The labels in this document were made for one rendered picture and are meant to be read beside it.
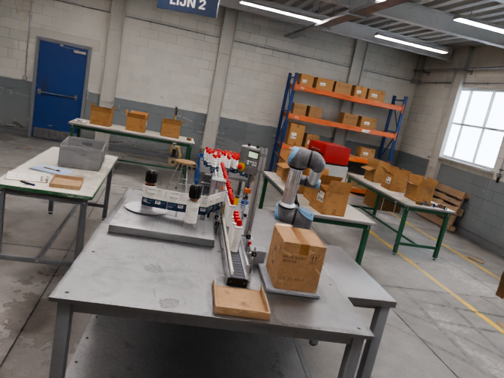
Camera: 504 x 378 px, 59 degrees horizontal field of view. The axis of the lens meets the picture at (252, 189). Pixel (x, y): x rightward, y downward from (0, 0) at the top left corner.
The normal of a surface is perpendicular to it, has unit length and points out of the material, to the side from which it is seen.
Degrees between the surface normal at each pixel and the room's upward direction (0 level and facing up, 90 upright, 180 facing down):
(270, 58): 90
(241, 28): 90
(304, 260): 90
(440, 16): 90
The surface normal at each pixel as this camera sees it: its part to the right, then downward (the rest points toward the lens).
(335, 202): 0.27, 0.26
